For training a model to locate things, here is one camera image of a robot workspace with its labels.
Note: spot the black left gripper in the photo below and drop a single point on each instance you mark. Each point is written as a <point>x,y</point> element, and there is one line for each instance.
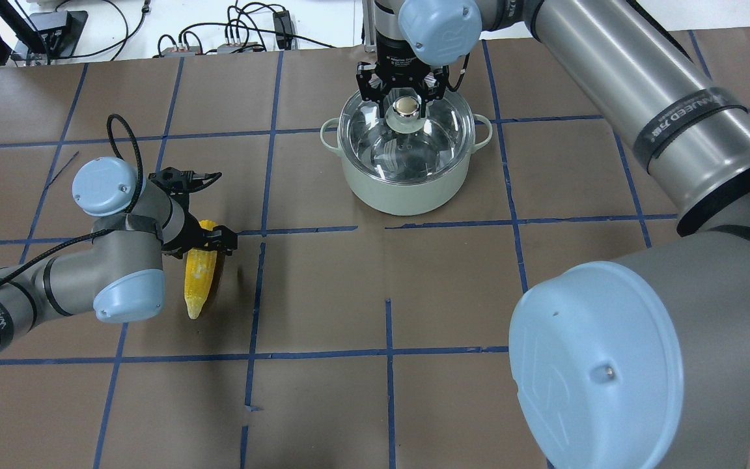
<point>180,229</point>

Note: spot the pale green cooking pot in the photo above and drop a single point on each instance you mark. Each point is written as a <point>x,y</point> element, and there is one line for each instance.
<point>404,200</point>

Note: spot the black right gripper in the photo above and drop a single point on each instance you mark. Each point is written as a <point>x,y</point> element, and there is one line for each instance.
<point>402,55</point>

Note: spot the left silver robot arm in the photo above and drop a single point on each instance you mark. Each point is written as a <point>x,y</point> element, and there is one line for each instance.
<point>120,277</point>

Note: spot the yellow plastic corn cob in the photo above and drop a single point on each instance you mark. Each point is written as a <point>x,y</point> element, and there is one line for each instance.
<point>200,270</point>

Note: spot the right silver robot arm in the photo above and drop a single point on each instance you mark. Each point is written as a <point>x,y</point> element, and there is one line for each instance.
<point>574,196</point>

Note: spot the glass pot lid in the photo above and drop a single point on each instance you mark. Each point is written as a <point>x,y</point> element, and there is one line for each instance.
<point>407,150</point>

